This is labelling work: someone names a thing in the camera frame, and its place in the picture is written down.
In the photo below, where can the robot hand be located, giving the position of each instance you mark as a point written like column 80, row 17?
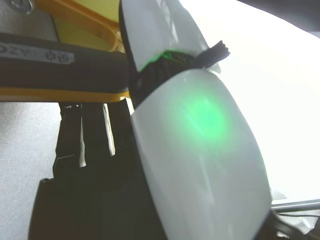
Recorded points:
column 200, row 150

